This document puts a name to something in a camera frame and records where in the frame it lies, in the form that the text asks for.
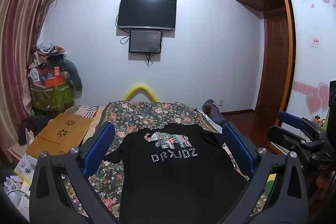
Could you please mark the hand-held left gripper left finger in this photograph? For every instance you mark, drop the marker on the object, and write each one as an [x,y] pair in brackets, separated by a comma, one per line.
[103,141]

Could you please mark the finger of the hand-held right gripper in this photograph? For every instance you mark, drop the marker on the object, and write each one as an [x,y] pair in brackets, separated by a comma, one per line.
[292,120]
[283,134]

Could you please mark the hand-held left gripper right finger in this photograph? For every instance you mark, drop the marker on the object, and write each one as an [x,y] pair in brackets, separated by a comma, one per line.
[237,144]

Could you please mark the black printed t-shirt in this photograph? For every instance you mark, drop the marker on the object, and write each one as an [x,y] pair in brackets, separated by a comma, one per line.
[173,166]

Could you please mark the striped cloth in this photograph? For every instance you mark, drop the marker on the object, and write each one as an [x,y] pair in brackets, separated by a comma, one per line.
[85,110]

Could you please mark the floral blanket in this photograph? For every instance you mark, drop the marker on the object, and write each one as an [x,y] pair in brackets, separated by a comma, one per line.
[105,182]

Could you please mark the blue-grey clothing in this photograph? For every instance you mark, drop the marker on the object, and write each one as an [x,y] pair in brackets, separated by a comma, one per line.
[212,111]

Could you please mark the wooden lap desk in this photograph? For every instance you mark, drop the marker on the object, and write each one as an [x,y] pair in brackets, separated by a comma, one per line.
[60,138]

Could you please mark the dark cloth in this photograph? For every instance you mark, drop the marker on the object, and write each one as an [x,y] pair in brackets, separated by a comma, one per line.
[32,125]

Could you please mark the white heart-sticker sliding door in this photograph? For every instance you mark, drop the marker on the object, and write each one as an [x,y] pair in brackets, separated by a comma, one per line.
[309,43]

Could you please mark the scattered papers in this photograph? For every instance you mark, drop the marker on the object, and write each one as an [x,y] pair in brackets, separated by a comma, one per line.
[18,179]

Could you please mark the pile of mixed clutter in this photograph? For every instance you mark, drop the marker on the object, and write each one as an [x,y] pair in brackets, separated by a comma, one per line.
[47,61]

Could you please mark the striped red curtain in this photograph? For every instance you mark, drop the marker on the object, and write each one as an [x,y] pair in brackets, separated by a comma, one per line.
[18,43]

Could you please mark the white wall socket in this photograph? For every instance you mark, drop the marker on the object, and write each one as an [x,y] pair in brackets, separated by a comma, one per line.
[221,102]

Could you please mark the yellow padded bed rail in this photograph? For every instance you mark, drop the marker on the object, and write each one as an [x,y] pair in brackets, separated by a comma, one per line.
[140,92]

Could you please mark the small black wall monitor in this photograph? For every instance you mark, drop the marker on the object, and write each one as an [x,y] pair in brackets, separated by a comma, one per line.
[145,41]

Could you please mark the black wall television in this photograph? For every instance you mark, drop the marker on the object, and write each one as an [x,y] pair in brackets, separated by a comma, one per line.
[147,12]

